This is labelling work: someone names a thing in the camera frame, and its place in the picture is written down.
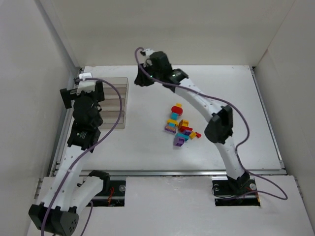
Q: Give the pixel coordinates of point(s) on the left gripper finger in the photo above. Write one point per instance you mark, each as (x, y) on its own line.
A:
(68, 96)
(99, 91)

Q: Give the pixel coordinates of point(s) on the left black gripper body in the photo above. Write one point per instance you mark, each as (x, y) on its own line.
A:
(65, 97)

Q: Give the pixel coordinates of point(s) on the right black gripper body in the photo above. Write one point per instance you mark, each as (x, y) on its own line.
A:
(141, 79)

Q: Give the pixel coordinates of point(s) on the yellow orange lego block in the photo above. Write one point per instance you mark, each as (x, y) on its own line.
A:
(184, 123)

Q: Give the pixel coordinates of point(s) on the small yellow lego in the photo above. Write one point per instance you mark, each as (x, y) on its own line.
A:
(192, 135)

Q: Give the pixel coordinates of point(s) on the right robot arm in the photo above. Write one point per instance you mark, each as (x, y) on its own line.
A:
(217, 112)

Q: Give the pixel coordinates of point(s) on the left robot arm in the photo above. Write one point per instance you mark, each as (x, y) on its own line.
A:
(58, 212)

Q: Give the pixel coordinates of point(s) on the clear bin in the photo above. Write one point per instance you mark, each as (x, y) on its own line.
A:
(111, 93)
(110, 118)
(113, 104)
(118, 82)

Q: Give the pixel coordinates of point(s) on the red rounded lego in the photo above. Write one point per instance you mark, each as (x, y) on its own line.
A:
(177, 110)

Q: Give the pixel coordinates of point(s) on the yellow lego plate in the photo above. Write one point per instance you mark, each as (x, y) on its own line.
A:
(172, 122)

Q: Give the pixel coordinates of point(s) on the purple tan lego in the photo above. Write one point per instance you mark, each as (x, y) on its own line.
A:
(170, 129)

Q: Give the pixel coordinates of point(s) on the red lego middle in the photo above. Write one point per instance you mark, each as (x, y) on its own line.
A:
(182, 129)

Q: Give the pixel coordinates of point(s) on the purple lego block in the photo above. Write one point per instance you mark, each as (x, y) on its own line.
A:
(178, 141)

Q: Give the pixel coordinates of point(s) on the cyan lego lower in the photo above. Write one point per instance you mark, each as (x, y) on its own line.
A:
(183, 136)

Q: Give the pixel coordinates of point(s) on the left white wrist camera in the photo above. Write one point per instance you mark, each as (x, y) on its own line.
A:
(85, 85)

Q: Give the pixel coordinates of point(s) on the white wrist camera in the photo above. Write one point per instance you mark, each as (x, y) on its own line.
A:
(146, 52)
(85, 85)

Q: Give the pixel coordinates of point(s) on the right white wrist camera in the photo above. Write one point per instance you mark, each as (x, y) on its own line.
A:
(146, 52)

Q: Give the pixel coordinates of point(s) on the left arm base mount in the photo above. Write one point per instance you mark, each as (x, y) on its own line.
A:
(113, 192)

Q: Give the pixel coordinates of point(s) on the aluminium rail front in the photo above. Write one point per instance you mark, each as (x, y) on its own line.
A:
(150, 173)

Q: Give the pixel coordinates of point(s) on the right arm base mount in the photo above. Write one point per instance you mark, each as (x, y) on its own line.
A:
(225, 196)

